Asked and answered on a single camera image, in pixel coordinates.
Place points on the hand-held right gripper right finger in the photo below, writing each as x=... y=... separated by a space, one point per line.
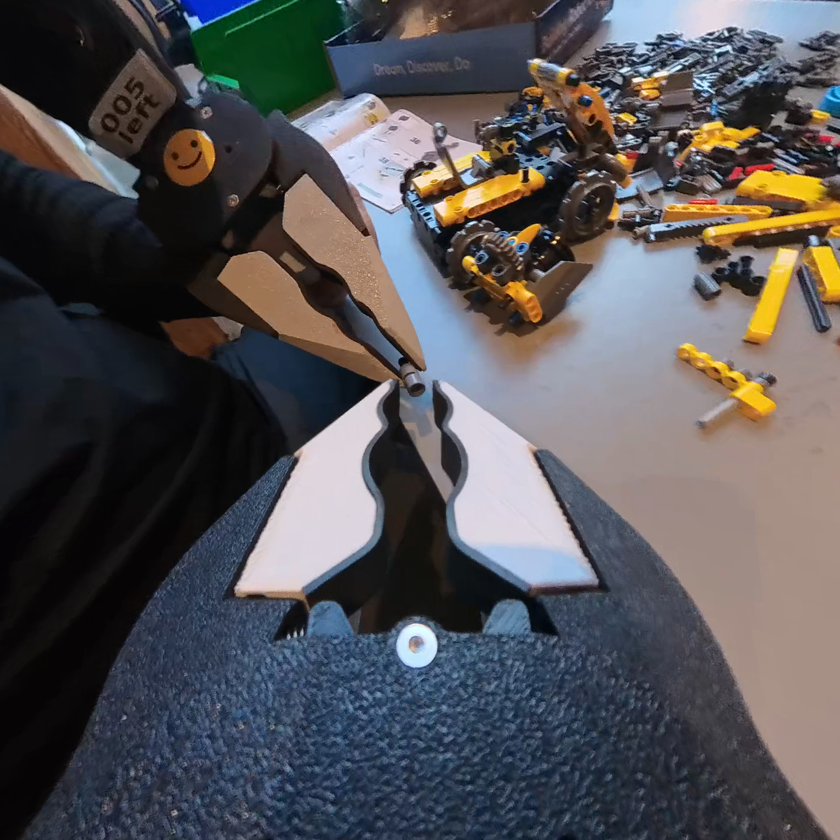
x=519 y=512

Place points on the small yellow toy beam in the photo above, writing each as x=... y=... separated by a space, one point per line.
x=735 y=381

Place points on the pile of toy parts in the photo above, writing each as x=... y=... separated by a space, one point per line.
x=761 y=197

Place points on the white instruction booklet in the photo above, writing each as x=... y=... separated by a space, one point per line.
x=381 y=145

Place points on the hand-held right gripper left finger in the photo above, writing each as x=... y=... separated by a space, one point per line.
x=315 y=519

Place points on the person's black top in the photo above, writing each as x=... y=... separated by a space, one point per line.
x=92 y=499

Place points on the yellow grey wheel assembly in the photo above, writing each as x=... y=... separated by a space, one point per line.
x=512 y=276

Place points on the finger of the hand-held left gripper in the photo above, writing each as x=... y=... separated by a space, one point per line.
x=348 y=250
x=269 y=295

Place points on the dark blue cardboard box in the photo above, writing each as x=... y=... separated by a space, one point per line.
x=446 y=59

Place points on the blue plastic bin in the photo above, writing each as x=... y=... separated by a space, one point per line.
x=217 y=7

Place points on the green box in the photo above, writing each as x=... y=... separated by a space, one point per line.
x=263 y=53

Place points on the small grey axle piece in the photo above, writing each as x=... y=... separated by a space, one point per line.
x=412 y=385

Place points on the blue brick separator tool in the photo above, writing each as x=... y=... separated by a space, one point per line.
x=831 y=99

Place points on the grey desk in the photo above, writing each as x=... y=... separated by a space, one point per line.
x=630 y=525

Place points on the yellow black toy vehicle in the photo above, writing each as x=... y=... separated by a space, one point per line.
x=525 y=171

